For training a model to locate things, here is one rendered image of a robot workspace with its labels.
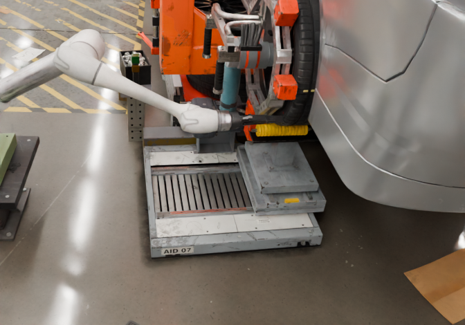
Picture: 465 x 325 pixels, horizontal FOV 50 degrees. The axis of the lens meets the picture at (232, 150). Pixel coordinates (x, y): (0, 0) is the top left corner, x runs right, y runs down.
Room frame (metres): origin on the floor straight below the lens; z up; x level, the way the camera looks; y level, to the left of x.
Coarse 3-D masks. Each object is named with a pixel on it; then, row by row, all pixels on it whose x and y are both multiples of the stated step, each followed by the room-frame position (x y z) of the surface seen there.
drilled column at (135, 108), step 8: (128, 104) 2.48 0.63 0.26; (136, 104) 2.49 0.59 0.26; (144, 104) 2.51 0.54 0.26; (128, 112) 2.48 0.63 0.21; (136, 112) 2.49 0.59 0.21; (144, 112) 2.50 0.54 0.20; (128, 120) 2.48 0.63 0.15; (136, 120) 2.49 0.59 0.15; (144, 120) 2.50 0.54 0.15; (128, 128) 2.48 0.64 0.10; (136, 128) 2.49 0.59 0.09; (128, 136) 2.48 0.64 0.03; (136, 136) 2.49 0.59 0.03
